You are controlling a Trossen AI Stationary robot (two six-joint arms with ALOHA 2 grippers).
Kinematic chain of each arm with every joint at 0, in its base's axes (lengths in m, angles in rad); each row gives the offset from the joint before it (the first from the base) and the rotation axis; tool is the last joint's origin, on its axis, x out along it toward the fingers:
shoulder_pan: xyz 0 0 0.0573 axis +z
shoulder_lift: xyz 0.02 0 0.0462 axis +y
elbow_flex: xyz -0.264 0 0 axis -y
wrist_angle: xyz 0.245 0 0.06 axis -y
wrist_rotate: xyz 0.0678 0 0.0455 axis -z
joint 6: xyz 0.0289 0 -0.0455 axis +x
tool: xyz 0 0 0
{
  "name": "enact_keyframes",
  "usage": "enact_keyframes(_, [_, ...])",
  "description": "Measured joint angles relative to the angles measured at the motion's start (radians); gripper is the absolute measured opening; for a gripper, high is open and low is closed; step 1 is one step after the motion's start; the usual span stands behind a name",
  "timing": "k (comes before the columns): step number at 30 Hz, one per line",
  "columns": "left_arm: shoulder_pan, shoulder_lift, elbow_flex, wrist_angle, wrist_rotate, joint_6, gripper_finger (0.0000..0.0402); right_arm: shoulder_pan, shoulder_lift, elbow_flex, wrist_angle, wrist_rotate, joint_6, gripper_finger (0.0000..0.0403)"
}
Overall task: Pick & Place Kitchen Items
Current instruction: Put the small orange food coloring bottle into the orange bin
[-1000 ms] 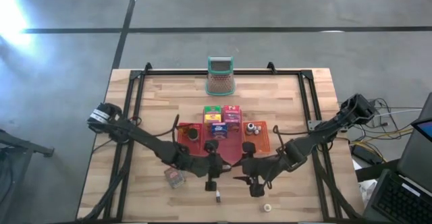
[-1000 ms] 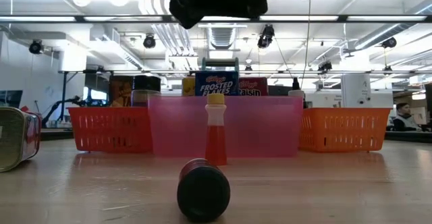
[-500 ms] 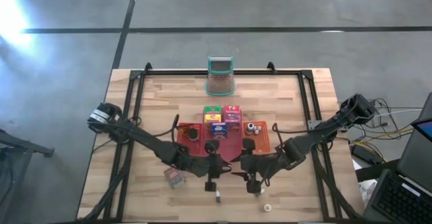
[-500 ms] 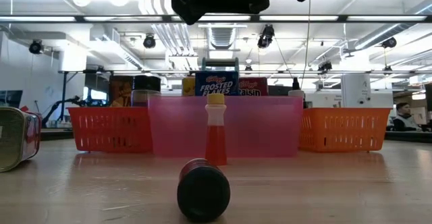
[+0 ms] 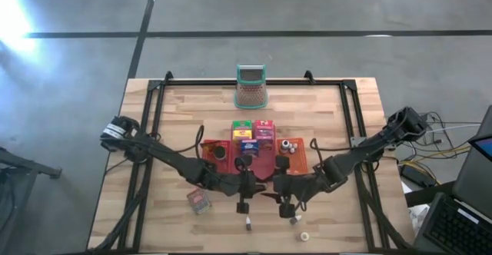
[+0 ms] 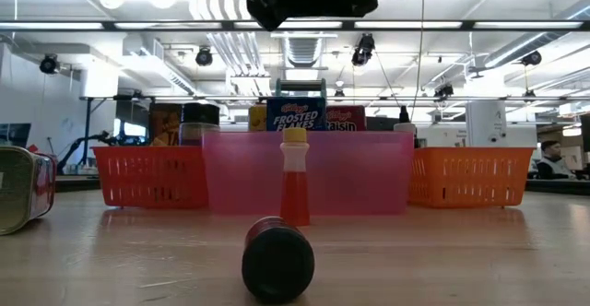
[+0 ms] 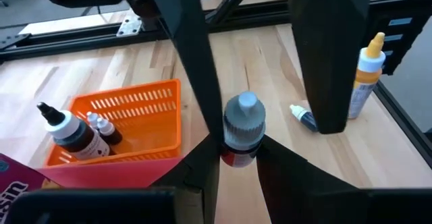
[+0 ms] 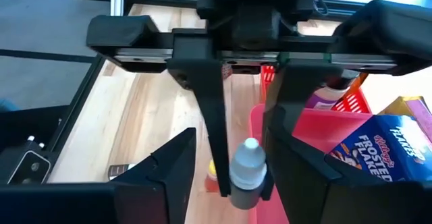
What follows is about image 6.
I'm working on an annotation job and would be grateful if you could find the blue cereal box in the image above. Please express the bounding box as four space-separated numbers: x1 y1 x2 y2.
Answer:
265 97 327 132

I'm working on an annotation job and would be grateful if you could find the purple Raisin Bran cereal box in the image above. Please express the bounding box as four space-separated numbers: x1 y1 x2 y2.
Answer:
324 106 368 132

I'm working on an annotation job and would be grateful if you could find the black food colouring bottle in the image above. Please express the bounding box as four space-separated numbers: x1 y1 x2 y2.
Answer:
393 106 420 149

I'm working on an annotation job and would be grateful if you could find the sprinkles jar purple label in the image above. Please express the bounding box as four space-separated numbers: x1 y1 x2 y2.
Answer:
178 102 221 147

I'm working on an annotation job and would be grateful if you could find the orange snack bag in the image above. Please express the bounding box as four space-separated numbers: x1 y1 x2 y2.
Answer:
147 102 183 147

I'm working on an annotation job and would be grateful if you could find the red bottle yellow cap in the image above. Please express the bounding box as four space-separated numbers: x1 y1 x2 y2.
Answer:
279 127 311 228

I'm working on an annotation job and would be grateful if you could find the brown dropper bottle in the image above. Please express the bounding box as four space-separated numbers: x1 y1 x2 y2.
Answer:
241 217 316 305

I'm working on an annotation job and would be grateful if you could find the cereal box with pink label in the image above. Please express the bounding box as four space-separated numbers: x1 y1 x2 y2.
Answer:
0 146 57 237

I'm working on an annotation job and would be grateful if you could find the black hanging spotlight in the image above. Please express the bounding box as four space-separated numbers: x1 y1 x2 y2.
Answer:
39 54 61 76
195 46 215 67
432 83 455 100
520 50 544 67
350 32 377 67

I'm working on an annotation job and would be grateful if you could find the teal mesh basket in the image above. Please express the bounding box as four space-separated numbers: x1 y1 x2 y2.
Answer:
275 77 327 100

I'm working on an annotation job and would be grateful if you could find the black overhead light bar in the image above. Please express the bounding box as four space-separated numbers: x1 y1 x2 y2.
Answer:
0 18 590 33

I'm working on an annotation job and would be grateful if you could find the black background cabinet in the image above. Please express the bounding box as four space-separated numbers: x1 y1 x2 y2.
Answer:
366 116 400 133

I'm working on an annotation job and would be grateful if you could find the pink translucent plastic bin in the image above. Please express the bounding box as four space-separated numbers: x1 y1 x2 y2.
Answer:
201 130 415 216

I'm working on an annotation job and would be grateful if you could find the white background machine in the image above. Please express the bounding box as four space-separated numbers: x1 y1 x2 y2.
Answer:
465 100 509 148

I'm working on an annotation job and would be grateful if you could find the red plastic basket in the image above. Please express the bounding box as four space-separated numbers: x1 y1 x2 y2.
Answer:
90 146 209 209

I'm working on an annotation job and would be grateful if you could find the orange plastic basket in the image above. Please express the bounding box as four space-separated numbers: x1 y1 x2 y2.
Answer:
407 147 536 209

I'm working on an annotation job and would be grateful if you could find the person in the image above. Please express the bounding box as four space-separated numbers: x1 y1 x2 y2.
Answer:
536 139 577 182

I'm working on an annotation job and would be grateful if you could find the silver ventilation duct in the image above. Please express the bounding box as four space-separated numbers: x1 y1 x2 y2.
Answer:
275 16 339 67

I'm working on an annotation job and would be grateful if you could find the blue metal post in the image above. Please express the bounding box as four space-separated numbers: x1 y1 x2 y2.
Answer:
83 98 93 169

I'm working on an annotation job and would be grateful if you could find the black metal table frame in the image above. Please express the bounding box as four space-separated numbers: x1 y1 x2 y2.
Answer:
53 174 590 195

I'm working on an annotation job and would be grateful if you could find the dark wall screen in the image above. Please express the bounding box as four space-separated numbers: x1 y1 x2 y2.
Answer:
0 123 32 149

